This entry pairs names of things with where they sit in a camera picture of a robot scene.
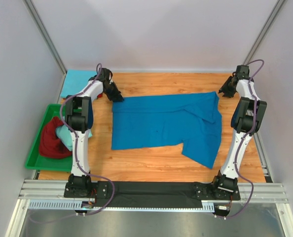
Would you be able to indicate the green plastic bin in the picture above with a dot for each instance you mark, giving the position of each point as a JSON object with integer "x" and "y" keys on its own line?
{"x": 38, "y": 162}

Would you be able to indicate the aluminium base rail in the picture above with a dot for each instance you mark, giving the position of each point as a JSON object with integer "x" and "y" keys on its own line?
{"x": 54, "y": 189}

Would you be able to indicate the left aluminium frame post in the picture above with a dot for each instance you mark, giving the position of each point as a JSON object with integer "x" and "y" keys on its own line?
{"x": 44, "y": 33}

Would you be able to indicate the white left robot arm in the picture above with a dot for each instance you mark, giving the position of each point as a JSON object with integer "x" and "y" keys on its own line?
{"x": 77, "y": 115}

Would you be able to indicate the folded light blue t shirt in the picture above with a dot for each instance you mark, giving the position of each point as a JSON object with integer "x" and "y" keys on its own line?
{"x": 75, "y": 81}

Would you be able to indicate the grey slotted cable duct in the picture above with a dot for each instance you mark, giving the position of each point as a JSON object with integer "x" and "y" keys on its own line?
{"x": 84, "y": 206}

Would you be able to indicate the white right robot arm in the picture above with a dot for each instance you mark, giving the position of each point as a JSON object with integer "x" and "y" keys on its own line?
{"x": 246, "y": 121}

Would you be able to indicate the mint green t shirt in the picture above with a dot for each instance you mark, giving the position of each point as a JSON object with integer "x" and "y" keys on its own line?
{"x": 65, "y": 135}

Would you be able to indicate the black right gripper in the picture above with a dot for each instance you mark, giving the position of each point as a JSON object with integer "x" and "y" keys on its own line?
{"x": 223, "y": 90}

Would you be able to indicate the aluminium frame post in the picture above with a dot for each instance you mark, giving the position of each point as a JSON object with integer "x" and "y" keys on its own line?
{"x": 265, "y": 29}
{"x": 44, "y": 33}

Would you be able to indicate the dark red t shirt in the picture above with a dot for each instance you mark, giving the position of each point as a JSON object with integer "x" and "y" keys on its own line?
{"x": 50, "y": 145}

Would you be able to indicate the right aluminium frame post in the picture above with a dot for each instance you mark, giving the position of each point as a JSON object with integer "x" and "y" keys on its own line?
{"x": 265, "y": 29}

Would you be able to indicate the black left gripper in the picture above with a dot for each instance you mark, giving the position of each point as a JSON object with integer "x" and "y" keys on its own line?
{"x": 116, "y": 96}

